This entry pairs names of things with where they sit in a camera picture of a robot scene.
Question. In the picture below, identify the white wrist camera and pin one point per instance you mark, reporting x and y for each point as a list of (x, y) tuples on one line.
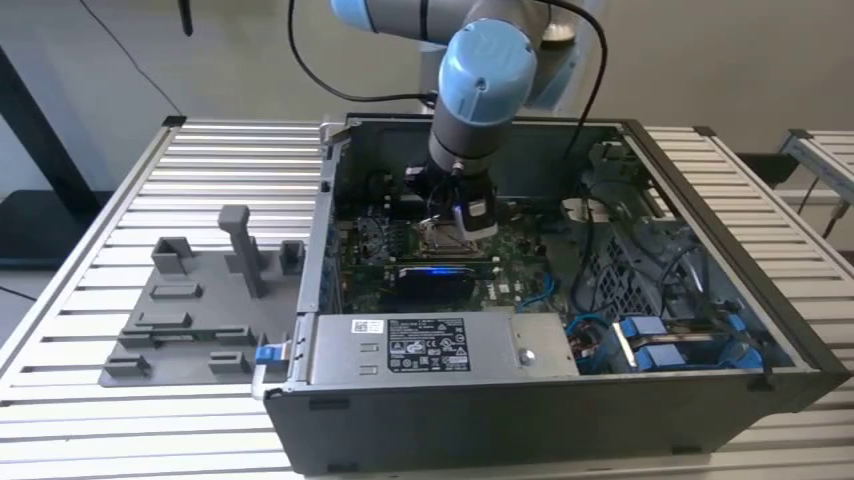
[(481, 220)]

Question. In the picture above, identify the green RAM stick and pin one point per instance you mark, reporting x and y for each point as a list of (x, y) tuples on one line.
[(190, 333)]

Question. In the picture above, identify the blue disk carrier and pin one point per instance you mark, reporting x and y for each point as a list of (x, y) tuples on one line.
[(644, 326), (657, 357)]

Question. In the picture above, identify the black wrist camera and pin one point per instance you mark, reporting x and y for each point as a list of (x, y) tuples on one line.
[(415, 173)]

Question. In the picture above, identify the black antenna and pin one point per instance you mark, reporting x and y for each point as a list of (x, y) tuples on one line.
[(186, 17)]

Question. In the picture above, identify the black table corner cap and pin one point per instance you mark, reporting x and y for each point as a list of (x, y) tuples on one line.
[(175, 120), (704, 131)]

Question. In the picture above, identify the perforated metal disk bay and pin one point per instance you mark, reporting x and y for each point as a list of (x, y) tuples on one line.
[(624, 280)]

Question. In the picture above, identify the aluminium slat side table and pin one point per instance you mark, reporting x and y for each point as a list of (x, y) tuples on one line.
[(824, 155)]

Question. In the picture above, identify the blue case latch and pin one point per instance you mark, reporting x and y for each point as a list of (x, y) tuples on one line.
[(267, 356)]

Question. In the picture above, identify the grey power supply unit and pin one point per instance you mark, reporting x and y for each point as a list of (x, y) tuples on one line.
[(494, 345)]

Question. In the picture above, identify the green motherboard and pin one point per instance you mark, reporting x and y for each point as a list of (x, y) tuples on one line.
[(517, 255)]

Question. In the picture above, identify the grey parts rack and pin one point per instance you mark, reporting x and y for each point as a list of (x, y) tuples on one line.
[(187, 367)]

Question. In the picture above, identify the metal CPU socket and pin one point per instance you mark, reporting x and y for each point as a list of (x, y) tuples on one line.
[(434, 254)]

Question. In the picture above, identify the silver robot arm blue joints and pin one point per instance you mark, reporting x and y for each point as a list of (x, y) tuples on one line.
[(464, 145)]

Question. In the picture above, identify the black equipment box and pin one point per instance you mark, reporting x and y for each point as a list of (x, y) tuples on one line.
[(768, 167)]

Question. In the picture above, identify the black graphics card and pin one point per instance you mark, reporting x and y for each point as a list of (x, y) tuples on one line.
[(434, 287)]

